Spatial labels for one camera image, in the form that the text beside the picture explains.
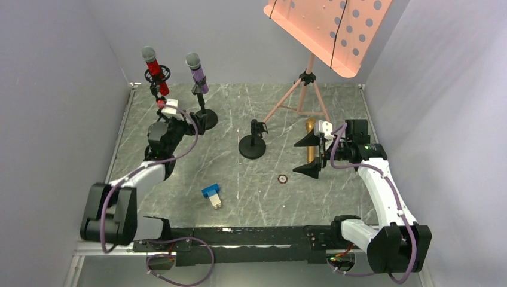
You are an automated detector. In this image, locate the black round-base fork mic stand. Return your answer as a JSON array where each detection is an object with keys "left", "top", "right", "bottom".
[{"left": 192, "top": 76, "right": 218, "bottom": 130}]

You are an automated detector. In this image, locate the purple glitter microphone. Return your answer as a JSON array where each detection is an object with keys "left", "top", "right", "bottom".
[{"left": 185, "top": 52, "right": 209, "bottom": 94}]

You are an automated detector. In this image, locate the red glitter microphone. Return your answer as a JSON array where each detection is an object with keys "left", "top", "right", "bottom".
[{"left": 141, "top": 46, "right": 169, "bottom": 96}]

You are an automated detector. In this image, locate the black round-base clip mic stand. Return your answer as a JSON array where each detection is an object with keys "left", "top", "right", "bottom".
[{"left": 238, "top": 119, "right": 268, "bottom": 160}]

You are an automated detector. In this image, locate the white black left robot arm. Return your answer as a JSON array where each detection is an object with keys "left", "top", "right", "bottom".
[{"left": 80, "top": 112, "right": 207, "bottom": 246}]

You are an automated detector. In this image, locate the brown poker chip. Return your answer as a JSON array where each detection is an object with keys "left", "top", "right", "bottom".
[{"left": 277, "top": 175, "right": 288, "bottom": 184}]

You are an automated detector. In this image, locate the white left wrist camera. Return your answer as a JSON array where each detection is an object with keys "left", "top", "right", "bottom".
[{"left": 157, "top": 99, "right": 179, "bottom": 117}]

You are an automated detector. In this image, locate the pink music stand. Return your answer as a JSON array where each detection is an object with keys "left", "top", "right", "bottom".
[{"left": 263, "top": 1, "right": 394, "bottom": 122}]

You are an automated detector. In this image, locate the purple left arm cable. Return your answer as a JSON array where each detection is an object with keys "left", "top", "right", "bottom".
[{"left": 99, "top": 103, "right": 216, "bottom": 287}]

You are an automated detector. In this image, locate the blue white toy brick block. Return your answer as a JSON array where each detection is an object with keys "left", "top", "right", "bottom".
[{"left": 201, "top": 184, "right": 222, "bottom": 210}]

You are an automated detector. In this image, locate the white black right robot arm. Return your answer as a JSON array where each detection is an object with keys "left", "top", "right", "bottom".
[{"left": 293, "top": 119, "right": 432, "bottom": 284}]

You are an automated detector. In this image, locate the gold microphone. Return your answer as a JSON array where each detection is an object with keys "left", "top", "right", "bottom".
[{"left": 304, "top": 117, "right": 317, "bottom": 163}]

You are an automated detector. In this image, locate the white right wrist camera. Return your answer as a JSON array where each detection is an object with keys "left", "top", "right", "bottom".
[{"left": 313, "top": 120, "right": 334, "bottom": 140}]

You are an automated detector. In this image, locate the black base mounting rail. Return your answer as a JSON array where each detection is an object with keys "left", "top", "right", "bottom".
[{"left": 133, "top": 225, "right": 351, "bottom": 267}]

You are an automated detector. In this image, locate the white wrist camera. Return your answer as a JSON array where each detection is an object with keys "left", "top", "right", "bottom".
[
  {"left": 313, "top": 120, "right": 334, "bottom": 140},
  {"left": 157, "top": 99, "right": 179, "bottom": 117}
]

